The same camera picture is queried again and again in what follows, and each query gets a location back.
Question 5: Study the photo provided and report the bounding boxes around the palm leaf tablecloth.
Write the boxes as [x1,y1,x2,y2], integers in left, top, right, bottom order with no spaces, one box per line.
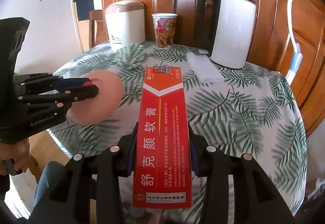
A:
[49,41,307,214]

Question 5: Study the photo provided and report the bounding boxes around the white foam sheet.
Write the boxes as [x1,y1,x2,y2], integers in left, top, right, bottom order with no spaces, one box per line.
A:
[187,52,224,83]

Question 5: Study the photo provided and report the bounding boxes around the wooden chair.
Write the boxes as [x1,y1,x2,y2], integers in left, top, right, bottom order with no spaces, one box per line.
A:
[89,10,108,49]

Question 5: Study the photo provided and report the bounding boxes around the white desktop bin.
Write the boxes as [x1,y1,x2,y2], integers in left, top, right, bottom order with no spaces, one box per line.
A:
[105,0,145,51]

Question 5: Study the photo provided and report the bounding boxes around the green white zigzag cloth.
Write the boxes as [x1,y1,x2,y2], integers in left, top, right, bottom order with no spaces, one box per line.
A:
[115,44,146,70]

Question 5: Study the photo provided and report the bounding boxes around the patterned paper cup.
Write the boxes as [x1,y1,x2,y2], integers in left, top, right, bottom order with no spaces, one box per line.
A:
[152,13,178,48]

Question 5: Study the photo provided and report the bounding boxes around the pink bag trash bin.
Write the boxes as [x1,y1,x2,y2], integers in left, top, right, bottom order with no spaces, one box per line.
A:
[67,70,123,126]

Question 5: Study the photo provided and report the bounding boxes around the white gooseneck lamp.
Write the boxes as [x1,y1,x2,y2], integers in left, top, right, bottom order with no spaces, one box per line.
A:
[276,0,304,85]

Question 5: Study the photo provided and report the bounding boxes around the person's left hand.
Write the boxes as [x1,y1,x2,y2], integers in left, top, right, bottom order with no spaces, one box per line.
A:
[0,139,30,176]

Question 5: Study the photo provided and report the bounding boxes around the red ointment box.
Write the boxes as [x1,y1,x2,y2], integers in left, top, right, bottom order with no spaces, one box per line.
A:
[133,66,192,209]

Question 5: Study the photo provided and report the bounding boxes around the white electric kettle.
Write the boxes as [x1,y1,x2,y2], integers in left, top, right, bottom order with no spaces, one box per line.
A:
[194,0,256,69]

